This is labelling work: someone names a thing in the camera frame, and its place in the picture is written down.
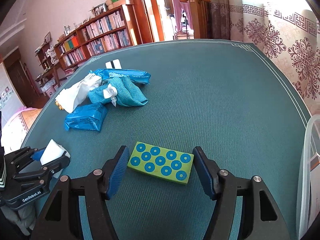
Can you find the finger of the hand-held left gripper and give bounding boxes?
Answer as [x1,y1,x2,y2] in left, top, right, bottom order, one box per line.
[12,154,71,196]
[4,146,46,173]

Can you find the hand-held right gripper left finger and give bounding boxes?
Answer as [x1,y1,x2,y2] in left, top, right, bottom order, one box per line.
[30,145,130,240]

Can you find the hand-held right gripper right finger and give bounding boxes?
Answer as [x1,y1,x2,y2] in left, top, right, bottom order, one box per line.
[192,146,292,240]

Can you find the white block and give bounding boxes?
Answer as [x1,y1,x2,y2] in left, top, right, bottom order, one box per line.
[40,139,71,178]

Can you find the green box with blue circles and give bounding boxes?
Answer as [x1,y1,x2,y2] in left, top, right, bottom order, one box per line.
[127,141,194,185]

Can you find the short blue snack packet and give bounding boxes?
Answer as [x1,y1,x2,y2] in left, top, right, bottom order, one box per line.
[64,103,108,132]

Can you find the white plastic packet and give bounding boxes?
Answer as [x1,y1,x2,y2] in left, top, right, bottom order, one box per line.
[55,71,103,113]

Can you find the teal cloth pouch white bow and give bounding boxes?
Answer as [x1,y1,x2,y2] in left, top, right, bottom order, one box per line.
[87,76,148,107]

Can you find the clear plastic bowl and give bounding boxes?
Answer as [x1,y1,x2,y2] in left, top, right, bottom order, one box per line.
[296,115,320,239]

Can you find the long blue snack packet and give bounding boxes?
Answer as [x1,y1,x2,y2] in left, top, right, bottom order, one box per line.
[93,68,152,87]

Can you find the pink bedding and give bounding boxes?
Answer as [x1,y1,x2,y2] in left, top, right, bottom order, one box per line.
[0,106,43,153]

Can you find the dark wooden wardrobe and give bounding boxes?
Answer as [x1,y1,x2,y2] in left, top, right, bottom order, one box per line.
[2,47,38,105]

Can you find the teal table mat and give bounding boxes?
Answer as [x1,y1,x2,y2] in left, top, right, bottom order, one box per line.
[20,39,313,240]

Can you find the small wooden rack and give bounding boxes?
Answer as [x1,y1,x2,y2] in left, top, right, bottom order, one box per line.
[35,32,60,90]

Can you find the white brown-edged box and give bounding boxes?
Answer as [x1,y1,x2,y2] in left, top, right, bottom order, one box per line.
[310,152,320,171]

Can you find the small white black-striped box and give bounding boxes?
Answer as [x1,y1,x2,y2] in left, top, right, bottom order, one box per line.
[105,59,122,70]

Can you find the wooden bookshelf with books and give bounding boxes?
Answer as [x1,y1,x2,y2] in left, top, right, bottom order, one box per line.
[54,5,140,79]

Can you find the wooden door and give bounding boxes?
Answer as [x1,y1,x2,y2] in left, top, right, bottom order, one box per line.
[187,0,213,40]

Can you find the white patterned curtain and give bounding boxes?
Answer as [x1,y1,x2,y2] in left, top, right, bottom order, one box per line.
[229,0,320,117]

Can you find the grey curtain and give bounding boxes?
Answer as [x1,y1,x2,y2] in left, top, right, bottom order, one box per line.
[205,0,231,41]

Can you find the pink pants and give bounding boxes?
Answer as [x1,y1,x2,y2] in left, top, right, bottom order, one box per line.
[171,0,194,33]

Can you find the picture frame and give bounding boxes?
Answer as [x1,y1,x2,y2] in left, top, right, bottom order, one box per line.
[94,3,108,15]

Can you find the wooden door frame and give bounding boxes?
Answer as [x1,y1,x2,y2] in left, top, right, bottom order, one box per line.
[127,0,164,44]

